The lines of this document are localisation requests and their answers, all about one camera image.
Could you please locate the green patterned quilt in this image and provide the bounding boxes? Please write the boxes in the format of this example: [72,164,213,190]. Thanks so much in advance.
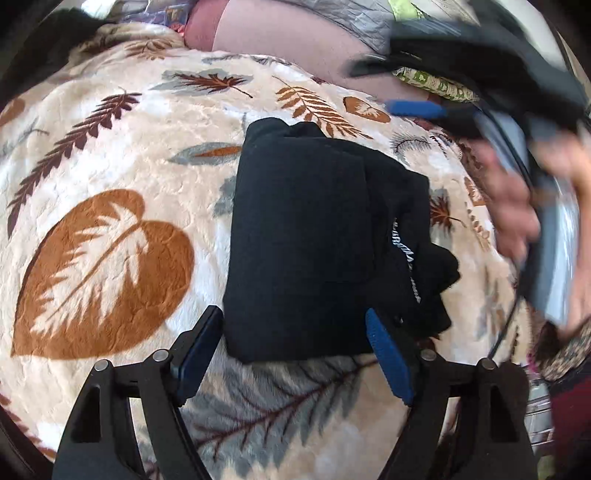
[389,0,482,104]

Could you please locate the grey quilted pillow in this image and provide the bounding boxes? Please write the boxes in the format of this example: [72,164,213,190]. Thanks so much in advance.
[286,0,399,59]

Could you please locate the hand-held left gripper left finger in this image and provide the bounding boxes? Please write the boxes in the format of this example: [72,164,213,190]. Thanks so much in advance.
[52,305,225,480]

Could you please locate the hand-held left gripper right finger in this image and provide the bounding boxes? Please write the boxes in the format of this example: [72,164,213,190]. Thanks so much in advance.
[365,308,539,480]

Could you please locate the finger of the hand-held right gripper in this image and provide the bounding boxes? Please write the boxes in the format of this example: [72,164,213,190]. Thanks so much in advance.
[349,39,416,78]
[387,98,481,139]

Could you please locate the person's right hand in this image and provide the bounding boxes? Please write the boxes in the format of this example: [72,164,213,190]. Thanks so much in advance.
[470,134,591,340]

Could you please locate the white pillow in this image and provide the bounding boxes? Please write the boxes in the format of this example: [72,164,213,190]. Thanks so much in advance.
[83,0,153,20]

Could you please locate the black pants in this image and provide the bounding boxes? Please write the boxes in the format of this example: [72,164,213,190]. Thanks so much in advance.
[223,117,461,363]

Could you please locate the colourful packets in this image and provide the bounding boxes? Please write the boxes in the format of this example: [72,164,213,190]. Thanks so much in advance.
[124,0,195,34]

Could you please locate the black jacket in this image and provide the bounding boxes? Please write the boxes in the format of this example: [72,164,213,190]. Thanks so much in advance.
[0,7,100,108]

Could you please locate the leaf print fleece blanket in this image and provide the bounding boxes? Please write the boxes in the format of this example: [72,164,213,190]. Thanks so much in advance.
[0,23,537,480]

